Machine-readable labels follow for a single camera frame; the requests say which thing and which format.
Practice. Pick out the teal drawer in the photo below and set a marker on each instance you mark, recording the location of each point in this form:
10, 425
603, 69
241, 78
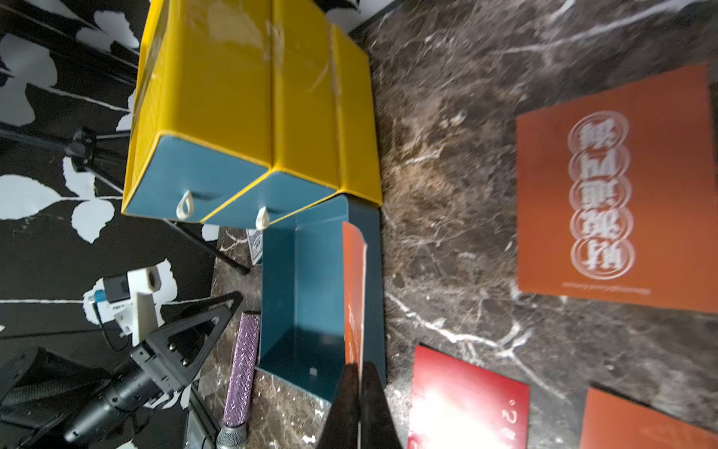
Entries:
302, 319
280, 193
186, 181

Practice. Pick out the orange postcard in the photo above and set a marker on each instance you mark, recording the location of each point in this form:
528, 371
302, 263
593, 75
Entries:
613, 422
354, 278
617, 195

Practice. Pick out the glitter purple microphone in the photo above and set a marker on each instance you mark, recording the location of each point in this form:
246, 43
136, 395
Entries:
234, 429

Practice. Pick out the teal top drawer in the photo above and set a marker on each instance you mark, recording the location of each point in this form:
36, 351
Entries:
186, 181

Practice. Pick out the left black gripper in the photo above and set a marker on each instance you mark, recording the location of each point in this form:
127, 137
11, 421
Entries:
163, 359

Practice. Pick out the small clear card box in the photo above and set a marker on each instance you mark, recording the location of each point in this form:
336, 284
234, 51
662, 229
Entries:
256, 245

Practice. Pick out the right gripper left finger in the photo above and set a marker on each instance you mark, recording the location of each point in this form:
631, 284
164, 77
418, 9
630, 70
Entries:
341, 430

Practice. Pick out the teal bottom drawer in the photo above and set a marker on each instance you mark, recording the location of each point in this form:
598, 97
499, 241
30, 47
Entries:
302, 319

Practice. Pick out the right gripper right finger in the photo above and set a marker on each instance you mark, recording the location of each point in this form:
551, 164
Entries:
377, 429

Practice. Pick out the yellow drawer cabinet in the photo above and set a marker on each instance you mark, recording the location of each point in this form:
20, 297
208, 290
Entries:
271, 82

